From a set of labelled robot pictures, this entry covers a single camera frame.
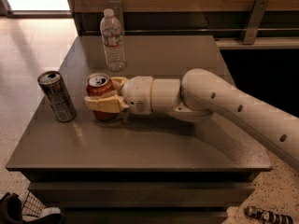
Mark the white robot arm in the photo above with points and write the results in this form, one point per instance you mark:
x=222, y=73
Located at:
x=198, y=95

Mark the left metal wall bracket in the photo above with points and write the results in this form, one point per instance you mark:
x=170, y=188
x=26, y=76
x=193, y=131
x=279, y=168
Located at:
x=116, y=5

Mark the grey drawer cabinet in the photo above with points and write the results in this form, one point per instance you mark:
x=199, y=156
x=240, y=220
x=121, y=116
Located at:
x=134, y=170

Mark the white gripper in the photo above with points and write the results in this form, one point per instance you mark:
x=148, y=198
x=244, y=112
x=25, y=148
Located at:
x=137, y=93

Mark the silver redbull can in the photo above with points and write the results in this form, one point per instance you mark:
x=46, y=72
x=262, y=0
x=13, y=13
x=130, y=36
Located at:
x=56, y=93

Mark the horizontal metal rail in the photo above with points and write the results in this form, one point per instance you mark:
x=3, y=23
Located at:
x=261, y=32

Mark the red coke can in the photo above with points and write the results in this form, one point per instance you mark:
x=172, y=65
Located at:
x=100, y=90

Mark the right metal wall bracket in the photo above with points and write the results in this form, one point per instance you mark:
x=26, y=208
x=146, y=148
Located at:
x=255, y=18

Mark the metal wall bracket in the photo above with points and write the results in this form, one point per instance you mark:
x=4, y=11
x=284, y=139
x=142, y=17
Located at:
x=255, y=18
x=116, y=5

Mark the black white striped cylinder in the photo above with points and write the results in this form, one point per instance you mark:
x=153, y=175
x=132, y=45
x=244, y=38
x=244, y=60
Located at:
x=268, y=216

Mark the clear plastic water bottle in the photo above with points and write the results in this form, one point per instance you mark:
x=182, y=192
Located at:
x=111, y=32

